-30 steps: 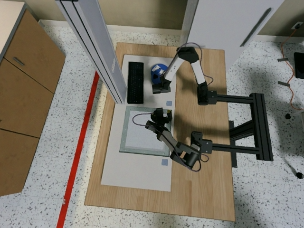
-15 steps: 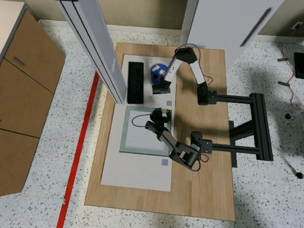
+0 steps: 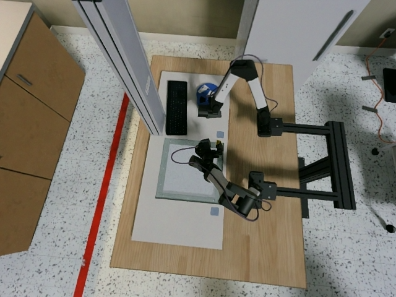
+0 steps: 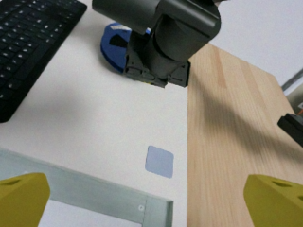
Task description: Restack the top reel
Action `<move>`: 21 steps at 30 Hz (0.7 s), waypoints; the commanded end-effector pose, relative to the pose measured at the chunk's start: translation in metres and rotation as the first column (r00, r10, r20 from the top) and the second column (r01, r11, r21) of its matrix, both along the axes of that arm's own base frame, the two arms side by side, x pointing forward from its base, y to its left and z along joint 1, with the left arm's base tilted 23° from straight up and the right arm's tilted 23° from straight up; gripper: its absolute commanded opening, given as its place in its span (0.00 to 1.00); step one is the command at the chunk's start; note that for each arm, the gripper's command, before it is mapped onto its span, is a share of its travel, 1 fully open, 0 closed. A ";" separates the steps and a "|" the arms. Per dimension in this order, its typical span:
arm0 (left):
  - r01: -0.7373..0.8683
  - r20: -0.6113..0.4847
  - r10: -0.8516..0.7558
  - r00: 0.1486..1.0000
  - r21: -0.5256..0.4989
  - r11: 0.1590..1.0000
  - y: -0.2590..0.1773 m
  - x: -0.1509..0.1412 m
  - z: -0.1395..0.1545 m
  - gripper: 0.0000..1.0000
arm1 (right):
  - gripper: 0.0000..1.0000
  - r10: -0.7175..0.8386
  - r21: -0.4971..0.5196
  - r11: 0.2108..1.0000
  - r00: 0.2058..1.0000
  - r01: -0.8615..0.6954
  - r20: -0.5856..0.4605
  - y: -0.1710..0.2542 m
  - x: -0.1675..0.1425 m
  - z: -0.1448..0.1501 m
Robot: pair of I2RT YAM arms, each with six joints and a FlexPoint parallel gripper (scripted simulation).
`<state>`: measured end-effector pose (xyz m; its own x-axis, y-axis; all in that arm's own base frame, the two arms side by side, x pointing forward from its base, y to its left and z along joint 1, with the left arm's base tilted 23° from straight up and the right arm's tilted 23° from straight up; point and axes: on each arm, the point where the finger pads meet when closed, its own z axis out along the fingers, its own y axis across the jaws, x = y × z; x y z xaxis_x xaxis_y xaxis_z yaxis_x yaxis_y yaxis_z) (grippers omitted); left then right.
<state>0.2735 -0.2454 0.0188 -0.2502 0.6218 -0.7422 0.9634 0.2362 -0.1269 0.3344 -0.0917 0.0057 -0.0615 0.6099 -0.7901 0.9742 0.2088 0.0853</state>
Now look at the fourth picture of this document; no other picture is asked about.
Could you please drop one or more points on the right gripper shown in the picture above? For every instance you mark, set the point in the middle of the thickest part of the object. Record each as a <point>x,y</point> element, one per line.
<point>147,63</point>

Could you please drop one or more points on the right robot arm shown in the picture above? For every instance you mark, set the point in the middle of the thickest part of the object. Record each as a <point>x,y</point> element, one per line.
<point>185,28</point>

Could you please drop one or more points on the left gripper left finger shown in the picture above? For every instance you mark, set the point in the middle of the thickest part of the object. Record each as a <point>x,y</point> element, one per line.
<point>23,200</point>

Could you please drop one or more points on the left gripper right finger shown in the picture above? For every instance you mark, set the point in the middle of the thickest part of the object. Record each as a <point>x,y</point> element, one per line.
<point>273,202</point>

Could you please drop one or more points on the black keyboard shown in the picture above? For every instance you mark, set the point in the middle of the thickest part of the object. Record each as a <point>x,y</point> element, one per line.
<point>31,33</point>

